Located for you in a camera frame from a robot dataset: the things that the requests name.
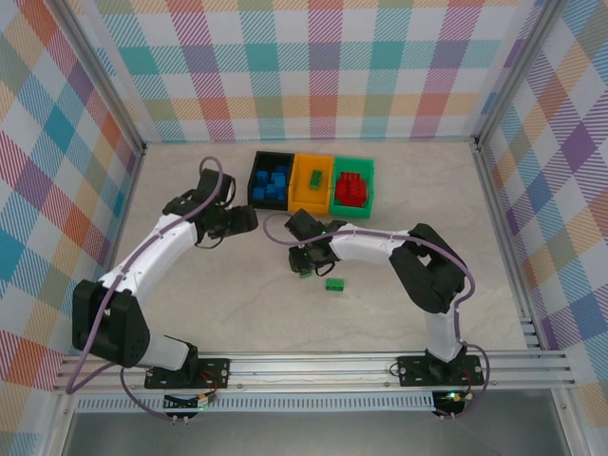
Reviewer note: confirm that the black plastic bin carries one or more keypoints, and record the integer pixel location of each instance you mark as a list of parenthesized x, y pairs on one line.
[(266, 204)]

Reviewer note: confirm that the orange plastic bin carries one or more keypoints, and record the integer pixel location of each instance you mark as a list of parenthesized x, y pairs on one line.
[(309, 208)]

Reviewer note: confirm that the green plastic bin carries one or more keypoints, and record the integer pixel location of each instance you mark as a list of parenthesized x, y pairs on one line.
[(351, 212)]

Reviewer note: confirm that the red lego brick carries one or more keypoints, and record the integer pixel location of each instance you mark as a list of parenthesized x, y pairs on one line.
[(355, 180), (345, 198), (342, 186), (360, 197)]

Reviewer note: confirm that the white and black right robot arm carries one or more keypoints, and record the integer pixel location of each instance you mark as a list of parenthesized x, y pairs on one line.
[(366, 247)]

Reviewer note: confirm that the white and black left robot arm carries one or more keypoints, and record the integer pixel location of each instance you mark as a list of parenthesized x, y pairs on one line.
[(152, 256)]

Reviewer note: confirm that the grey metal sheet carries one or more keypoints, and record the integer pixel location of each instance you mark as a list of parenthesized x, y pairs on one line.
[(309, 434)]

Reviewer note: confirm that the wide aluminium frame rail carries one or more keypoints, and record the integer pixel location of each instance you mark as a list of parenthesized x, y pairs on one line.
[(309, 368)]

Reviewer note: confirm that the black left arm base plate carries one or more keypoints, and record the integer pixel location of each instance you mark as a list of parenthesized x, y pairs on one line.
[(214, 373)]

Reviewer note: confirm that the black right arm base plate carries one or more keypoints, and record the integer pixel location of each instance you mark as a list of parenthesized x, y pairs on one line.
[(413, 373)]

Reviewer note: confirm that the aluminium corner post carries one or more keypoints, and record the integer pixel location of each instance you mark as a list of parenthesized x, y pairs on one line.
[(518, 71), (102, 81)]

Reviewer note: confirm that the aluminium side rail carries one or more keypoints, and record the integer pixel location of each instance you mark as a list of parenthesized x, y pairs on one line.
[(503, 228)]

